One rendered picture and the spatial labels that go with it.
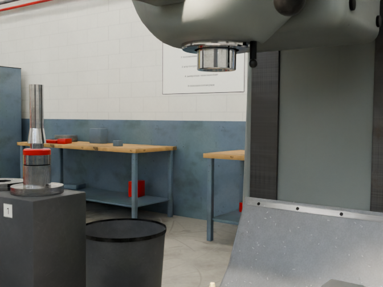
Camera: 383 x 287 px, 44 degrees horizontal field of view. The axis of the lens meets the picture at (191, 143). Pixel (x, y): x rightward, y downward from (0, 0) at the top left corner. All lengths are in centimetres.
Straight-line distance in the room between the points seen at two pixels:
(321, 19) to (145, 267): 199
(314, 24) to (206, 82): 502
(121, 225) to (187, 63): 335
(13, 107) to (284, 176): 718
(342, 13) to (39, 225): 55
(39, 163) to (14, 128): 712
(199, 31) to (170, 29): 3
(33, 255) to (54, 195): 11
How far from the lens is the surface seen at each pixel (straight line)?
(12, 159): 796
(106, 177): 675
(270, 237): 93
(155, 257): 251
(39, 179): 85
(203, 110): 566
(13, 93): 796
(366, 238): 88
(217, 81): 557
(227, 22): 51
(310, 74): 92
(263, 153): 95
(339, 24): 65
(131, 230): 284
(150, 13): 53
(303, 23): 65
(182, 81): 585
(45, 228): 82
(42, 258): 82
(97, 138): 637
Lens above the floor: 122
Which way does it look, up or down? 3 degrees down
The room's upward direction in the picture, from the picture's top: 1 degrees clockwise
